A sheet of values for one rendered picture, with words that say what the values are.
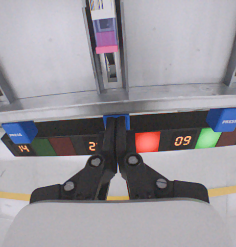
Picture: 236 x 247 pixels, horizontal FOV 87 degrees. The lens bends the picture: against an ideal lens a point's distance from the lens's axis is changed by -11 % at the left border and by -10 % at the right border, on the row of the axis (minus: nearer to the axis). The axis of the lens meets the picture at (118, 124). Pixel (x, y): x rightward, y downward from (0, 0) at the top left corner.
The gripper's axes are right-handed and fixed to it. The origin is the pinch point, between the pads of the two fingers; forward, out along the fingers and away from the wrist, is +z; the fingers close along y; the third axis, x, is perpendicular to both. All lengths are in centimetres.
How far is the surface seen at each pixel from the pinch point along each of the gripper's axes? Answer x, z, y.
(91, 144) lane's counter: -4.2, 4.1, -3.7
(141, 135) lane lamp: -3.0, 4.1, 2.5
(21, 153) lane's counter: -5.5, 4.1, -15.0
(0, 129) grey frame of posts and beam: -20, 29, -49
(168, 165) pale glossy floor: -63, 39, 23
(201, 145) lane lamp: -5.7, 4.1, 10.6
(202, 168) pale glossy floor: -65, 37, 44
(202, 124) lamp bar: -2.5, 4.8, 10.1
